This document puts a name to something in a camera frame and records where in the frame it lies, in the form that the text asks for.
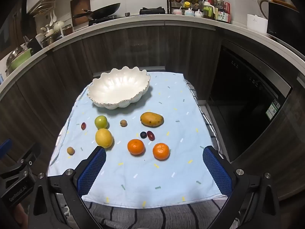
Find green pitcher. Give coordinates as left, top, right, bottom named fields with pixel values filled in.
left=202, top=1, right=216, bottom=20

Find light blue confetti cloth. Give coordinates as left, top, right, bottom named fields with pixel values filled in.
left=48, top=72, right=227, bottom=208

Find steel mixing bowl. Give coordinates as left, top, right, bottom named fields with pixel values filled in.
left=5, top=46, right=25, bottom=75

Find white box appliance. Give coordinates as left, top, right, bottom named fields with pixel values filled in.
left=246, top=14, right=269, bottom=34

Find black gas stove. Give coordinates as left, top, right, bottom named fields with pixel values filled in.
left=88, top=7, right=166, bottom=26

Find white scalloped bowl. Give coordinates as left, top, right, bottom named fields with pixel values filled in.
left=87, top=67, right=151, bottom=110

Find black built-in dishwasher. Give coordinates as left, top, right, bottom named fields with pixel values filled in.
left=207, top=44, right=293, bottom=164

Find green apple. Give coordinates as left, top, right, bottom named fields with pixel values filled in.
left=95, top=115, right=109, bottom=129

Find black countertop appliance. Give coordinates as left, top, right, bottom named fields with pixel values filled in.
left=267, top=1, right=305, bottom=44

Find yellow lemon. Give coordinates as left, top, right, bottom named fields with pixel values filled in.
left=95, top=128, right=113, bottom=149

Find white kitchen countertop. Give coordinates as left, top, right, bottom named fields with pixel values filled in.
left=0, top=13, right=305, bottom=93

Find glass jar with red contents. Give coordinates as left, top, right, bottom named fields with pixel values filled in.
left=61, top=24, right=73, bottom=36

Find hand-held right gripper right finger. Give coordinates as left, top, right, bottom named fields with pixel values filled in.
left=202, top=145, right=282, bottom=229

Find white condiment jars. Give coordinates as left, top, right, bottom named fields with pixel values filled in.
left=173, top=8, right=203, bottom=18

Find wall dish rack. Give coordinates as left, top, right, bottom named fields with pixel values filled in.
left=33, top=0, right=56, bottom=18

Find yellow mango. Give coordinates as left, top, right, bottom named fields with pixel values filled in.
left=140, top=112, right=164, bottom=127

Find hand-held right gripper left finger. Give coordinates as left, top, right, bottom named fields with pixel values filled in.
left=28, top=145, right=107, bottom=229

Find white ladles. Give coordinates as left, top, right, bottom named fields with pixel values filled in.
left=48, top=10, right=58, bottom=27

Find wooden cutting board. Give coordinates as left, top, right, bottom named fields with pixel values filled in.
left=70, top=0, right=91, bottom=27

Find black wok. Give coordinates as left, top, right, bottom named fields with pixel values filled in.
left=73, top=3, right=121, bottom=21

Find orange tangerine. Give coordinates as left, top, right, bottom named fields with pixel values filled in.
left=127, top=139, right=145, bottom=156
left=152, top=143, right=170, bottom=161

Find white rice cooker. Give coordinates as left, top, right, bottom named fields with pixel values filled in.
left=256, top=0, right=273, bottom=20

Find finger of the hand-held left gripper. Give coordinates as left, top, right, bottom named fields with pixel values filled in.
left=0, top=138, right=13, bottom=156
left=0, top=143, right=41, bottom=179

